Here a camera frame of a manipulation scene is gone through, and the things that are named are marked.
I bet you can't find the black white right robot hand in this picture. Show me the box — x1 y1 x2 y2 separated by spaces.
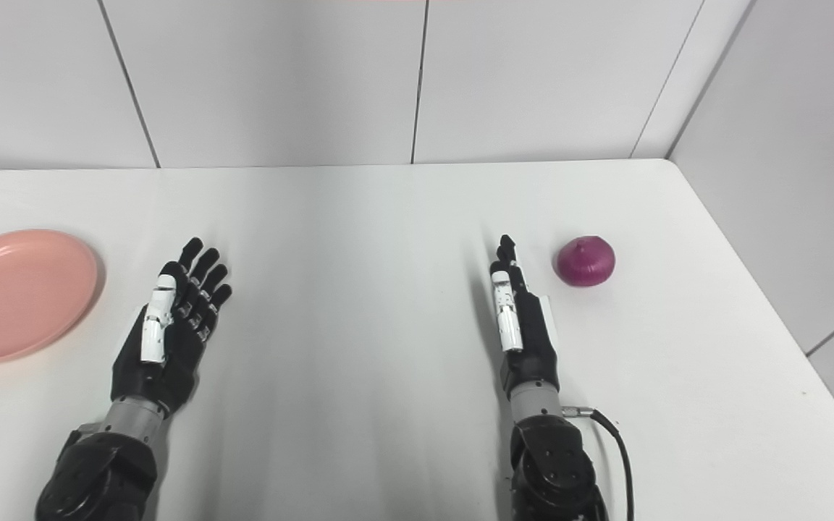
489 234 561 400

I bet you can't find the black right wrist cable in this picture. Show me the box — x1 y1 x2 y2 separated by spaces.
562 407 635 521

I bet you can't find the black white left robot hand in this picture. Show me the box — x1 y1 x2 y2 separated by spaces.
111 237 233 417

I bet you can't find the pink round plate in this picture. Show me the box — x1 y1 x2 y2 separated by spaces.
0 229 99 365

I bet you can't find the purple red onion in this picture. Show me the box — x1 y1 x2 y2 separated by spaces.
556 236 616 287

